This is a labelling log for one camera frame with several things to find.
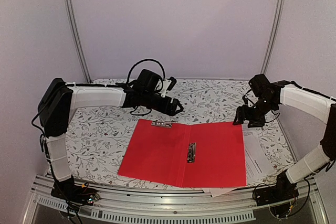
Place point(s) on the red file folder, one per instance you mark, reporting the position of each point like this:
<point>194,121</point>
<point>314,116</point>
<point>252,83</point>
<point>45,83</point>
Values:
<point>158,154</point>

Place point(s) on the left aluminium frame post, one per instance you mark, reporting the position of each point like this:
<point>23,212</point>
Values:
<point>76,40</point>

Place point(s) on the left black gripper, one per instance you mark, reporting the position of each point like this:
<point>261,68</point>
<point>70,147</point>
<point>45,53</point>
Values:
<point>171,112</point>

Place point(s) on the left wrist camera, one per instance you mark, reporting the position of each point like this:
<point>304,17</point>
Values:
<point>166,85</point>

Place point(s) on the spine metal folder clip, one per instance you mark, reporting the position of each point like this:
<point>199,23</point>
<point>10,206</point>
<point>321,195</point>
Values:
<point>191,153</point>

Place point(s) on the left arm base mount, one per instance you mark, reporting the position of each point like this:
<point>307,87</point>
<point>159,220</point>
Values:
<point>69,191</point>

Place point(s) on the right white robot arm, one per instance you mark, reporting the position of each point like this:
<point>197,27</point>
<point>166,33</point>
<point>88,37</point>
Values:
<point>317,137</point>

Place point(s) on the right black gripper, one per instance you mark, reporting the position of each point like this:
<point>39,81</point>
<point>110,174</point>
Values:
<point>242,114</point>

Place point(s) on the aluminium frame post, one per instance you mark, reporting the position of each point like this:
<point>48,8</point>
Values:
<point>273,35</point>
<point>76,40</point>

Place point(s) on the right aluminium frame post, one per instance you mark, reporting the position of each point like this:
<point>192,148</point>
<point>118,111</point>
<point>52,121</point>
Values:
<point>273,35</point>

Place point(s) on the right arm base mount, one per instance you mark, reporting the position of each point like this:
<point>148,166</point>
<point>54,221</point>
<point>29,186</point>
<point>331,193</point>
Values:
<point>283,190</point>

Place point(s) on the aluminium front rail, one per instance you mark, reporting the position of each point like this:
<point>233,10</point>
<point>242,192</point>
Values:
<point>119,204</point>

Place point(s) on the printed white paper sheets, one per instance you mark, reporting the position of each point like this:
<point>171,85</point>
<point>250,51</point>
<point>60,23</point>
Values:
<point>231,158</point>

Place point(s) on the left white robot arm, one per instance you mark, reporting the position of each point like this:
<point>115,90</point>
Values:
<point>62,99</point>

